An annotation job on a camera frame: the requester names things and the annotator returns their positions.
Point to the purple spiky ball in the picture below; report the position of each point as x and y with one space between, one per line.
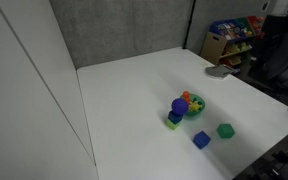
179 106

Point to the black office chair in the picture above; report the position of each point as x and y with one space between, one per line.
255 66

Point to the light green block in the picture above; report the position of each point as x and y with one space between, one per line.
172 125

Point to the blue toy bin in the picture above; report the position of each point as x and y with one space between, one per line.
225 27

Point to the orange toy figure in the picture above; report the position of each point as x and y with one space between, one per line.
185 95

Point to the green bowl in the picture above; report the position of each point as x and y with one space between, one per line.
197 112

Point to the red toy bin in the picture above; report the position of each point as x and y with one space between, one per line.
254 21

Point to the blue cube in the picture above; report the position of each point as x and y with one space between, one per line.
201 140

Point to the dark blue block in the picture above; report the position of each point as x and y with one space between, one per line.
174 117

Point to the wooden toy shelf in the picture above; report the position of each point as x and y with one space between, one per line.
214 46

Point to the grey metal clamp plate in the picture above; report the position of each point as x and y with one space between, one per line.
219 71

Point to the black equipment base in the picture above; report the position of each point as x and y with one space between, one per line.
280 163

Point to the green cube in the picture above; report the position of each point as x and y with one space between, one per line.
225 130

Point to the green toy bin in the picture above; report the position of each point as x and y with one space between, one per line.
244 25

